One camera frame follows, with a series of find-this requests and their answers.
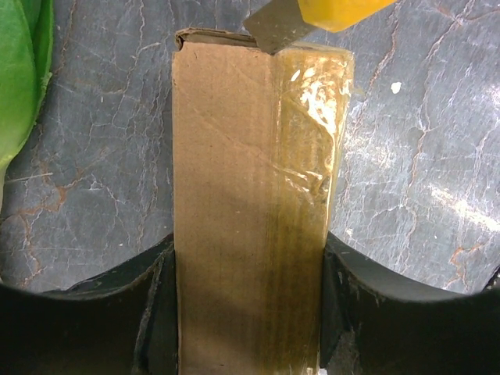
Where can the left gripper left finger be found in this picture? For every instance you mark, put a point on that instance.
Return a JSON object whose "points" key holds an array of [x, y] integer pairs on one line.
{"points": [[122, 321]]}

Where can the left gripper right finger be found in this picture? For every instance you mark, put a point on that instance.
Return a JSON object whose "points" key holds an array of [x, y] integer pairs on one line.
{"points": [[376, 321]]}

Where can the brown cardboard express box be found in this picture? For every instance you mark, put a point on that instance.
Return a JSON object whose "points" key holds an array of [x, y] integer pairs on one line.
{"points": [[256, 153]]}

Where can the yellow utility knife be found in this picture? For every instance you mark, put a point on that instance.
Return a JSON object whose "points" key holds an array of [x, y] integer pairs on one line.
{"points": [[280, 23]]}

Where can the green bok choy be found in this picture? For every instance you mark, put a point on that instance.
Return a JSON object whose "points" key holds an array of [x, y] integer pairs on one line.
{"points": [[27, 36]]}

